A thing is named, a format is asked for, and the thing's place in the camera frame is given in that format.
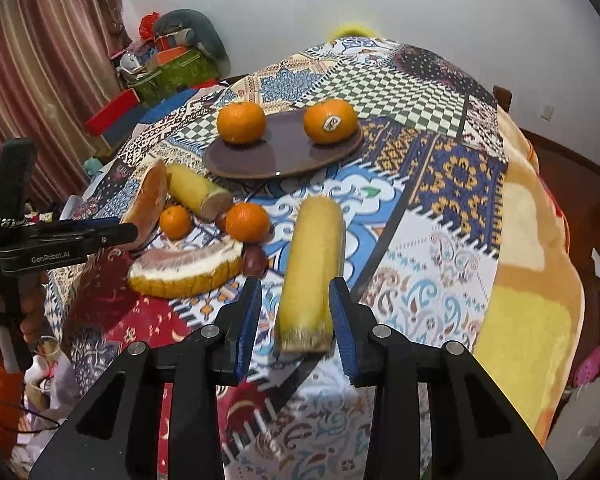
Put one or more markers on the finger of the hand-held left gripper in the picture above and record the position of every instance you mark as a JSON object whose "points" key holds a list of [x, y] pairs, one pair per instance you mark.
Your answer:
{"points": [[120, 235], [95, 222]]}

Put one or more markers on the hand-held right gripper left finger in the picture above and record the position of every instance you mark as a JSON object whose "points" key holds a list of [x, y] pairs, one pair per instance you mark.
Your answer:
{"points": [[250, 320]]}

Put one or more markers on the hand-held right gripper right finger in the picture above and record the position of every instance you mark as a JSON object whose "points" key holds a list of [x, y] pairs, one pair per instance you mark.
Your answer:
{"points": [[342, 330]]}

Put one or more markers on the bread loaf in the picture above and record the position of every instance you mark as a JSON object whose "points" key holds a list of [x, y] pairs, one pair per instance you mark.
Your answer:
{"points": [[147, 200]]}

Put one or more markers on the small orange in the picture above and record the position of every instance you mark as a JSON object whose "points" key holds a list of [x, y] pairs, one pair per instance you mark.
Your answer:
{"points": [[175, 222]]}

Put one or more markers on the pomelo slice with pink flesh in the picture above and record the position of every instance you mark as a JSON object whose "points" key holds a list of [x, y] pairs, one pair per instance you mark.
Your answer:
{"points": [[180, 270]]}

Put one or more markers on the long sugarcane piece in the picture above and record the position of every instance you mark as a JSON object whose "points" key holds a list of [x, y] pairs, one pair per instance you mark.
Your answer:
{"points": [[312, 260]]}

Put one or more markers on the medium orange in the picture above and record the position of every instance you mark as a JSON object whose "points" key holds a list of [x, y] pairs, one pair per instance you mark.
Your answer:
{"points": [[247, 222]]}

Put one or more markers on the plain large orange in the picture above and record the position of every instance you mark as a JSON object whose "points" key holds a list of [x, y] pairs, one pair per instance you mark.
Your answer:
{"points": [[241, 122]]}

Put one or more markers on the brown plate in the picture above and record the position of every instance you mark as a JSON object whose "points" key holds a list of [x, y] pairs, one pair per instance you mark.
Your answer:
{"points": [[285, 150]]}

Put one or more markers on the orange with sticker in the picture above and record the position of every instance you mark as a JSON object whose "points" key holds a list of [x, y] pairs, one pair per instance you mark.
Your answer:
{"points": [[320, 112]]}

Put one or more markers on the person's left hand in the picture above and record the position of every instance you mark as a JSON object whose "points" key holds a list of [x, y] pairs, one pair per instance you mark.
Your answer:
{"points": [[32, 310]]}

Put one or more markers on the teal plush toy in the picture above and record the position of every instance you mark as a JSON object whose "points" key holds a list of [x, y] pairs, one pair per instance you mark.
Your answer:
{"points": [[92, 165]]}

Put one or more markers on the red and blue box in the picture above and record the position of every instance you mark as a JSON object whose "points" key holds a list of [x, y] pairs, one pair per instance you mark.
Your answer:
{"points": [[112, 112]]}

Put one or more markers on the blue cloth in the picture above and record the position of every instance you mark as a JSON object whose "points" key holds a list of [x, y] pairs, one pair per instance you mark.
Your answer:
{"points": [[155, 112]]}

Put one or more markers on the patchwork patterned tablecloth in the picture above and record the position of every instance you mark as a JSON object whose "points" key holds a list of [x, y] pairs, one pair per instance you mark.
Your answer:
{"points": [[430, 200]]}

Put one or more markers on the striped curtain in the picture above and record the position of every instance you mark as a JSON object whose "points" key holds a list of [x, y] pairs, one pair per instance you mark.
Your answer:
{"points": [[55, 60]]}

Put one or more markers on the orange box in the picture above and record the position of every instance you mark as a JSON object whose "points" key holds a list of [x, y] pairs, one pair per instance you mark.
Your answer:
{"points": [[167, 56]]}

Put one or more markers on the yellow blanket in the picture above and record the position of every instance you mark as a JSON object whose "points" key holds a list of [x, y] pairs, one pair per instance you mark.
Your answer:
{"points": [[530, 310]]}

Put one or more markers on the red bow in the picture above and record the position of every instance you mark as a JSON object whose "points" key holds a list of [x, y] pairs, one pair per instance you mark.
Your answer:
{"points": [[149, 25]]}

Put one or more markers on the pink clog shoe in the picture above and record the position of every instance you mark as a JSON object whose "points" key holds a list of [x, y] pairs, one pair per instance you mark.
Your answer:
{"points": [[587, 365]]}

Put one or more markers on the wooden chair back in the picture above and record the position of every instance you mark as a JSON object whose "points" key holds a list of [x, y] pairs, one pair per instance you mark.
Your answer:
{"points": [[502, 96]]}

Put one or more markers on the yellow fuzzy cushion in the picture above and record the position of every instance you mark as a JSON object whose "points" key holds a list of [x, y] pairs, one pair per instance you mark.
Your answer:
{"points": [[352, 30]]}

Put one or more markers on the white wall socket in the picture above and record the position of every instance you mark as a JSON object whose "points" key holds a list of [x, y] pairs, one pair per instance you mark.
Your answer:
{"points": [[546, 111]]}

